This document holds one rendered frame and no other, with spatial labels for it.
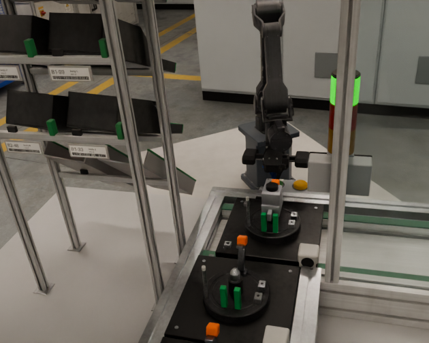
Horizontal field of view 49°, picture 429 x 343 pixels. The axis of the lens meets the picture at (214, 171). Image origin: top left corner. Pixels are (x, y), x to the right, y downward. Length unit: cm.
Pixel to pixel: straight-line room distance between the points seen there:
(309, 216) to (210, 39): 329
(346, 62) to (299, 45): 332
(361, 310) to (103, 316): 60
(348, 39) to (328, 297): 57
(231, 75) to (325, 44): 90
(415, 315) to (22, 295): 94
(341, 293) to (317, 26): 318
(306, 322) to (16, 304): 72
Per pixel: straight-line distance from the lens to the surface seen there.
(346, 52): 83
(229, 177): 163
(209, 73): 450
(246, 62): 433
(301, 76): 422
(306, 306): 103
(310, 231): 120
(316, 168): 94
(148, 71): 104
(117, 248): 138
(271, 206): 113
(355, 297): 110
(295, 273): 107
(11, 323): 127
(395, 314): 113
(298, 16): 409
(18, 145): 106
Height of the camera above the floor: 170
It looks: 30 degrees down
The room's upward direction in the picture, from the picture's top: 5 degrees counter-clockwise
